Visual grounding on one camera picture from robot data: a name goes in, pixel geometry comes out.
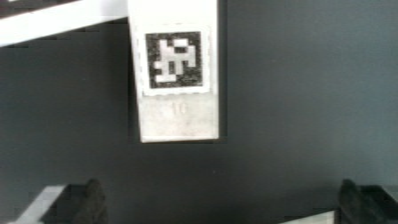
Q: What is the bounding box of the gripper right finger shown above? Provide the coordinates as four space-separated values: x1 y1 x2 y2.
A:
280 179 398 224

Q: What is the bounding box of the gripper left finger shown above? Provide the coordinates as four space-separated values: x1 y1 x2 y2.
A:
12 179 108 224

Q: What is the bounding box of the white table leg with tag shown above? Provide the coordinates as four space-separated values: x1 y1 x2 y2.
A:
128 0 218 143

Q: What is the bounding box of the white U-shaped fence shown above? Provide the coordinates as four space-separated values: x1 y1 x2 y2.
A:
0 0 128 47

